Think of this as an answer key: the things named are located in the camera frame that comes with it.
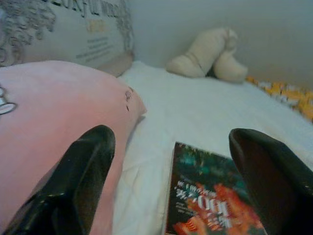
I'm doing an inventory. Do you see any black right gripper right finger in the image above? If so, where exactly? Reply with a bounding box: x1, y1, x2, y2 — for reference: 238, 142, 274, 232
228, 128, 313, 235

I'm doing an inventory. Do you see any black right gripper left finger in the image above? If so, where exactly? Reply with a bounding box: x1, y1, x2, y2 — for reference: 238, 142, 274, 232
0, 124, 116, 235

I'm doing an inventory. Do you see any yellow egg cartoon blanket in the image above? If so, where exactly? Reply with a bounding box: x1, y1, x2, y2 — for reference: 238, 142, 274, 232
244, 75, 313, 122

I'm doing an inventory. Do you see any dark book with red print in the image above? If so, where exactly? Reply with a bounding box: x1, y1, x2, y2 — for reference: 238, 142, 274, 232
164, 141, 268, 235

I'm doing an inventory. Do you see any pink pillow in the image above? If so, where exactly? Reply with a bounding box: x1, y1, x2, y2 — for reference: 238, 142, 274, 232
0, 60, 147, 235

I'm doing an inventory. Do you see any white quilted mattress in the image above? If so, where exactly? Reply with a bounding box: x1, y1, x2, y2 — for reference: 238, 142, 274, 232
111, 61, 313, 235

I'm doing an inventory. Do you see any grey floral print pillow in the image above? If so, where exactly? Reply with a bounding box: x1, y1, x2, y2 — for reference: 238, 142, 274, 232
0, 0, 135, 77

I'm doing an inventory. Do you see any beige plush toy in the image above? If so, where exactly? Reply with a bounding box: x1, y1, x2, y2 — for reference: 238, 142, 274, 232
166, 26, 248, 85

